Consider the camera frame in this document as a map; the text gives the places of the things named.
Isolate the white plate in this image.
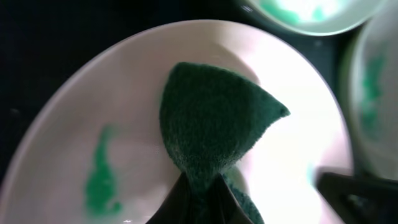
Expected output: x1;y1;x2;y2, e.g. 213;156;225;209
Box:
1;20;353;223

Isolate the black round tray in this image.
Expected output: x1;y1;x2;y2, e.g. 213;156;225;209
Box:
1;0;354;172

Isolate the mint plate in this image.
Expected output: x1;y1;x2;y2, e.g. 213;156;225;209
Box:
338;1;397;180
244;0;388;36

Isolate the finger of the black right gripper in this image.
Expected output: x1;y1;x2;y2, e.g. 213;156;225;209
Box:
317;172;397;224

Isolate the green yellow sponge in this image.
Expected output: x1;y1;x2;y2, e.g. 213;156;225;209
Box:
159;62;290;223

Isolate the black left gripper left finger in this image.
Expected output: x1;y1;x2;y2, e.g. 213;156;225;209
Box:
146;173;192;224

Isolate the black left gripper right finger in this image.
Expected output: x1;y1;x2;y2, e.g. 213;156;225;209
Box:
214;174;252;224

